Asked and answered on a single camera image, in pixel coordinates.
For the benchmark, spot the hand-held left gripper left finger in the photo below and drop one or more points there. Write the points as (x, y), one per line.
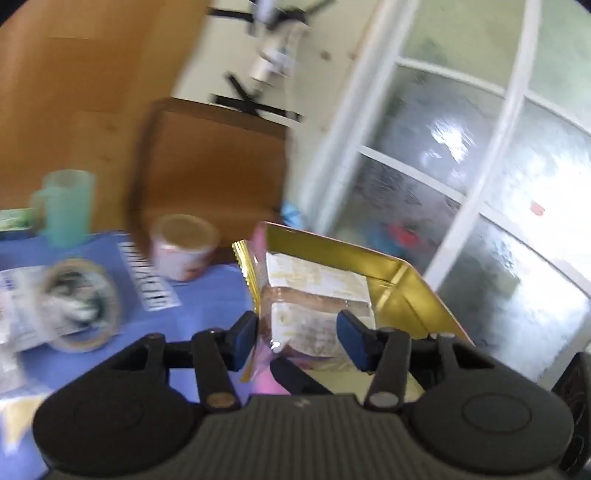
(242, 341)

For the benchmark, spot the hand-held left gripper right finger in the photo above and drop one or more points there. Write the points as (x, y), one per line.
(353, 341)

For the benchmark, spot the clear wafer packet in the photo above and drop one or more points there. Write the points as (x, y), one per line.
(304, 323)

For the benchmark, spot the pink biscuit tin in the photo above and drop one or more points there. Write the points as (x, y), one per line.
(415, 300)

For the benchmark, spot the clear tape roll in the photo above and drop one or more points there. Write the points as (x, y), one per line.
(111, 314)

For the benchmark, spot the blue printed tablecloth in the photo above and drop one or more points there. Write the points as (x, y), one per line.
(207, 300)

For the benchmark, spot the nut can with lid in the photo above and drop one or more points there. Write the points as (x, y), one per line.
(180, 258)

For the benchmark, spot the blue plastic item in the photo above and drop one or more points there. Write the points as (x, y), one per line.
(292, 214)

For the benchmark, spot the brown chair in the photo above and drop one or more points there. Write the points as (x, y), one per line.
(207, 161)

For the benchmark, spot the green plastic cup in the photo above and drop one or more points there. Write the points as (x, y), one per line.
(69, 207)

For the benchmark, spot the white printed biscuit packet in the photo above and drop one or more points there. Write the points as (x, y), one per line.
(18, 314)

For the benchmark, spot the clear rice cracker packet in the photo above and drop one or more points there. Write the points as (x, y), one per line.
(9, 369)

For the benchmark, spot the white frosted glass door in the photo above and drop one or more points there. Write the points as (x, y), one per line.
(485, 138)

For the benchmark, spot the green toothpaste box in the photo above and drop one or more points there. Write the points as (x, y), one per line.
(14, 221)

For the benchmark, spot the wooden board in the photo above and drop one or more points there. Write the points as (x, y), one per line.
(69, 92)

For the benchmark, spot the white wall charger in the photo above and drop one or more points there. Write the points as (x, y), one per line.
(268, 64)

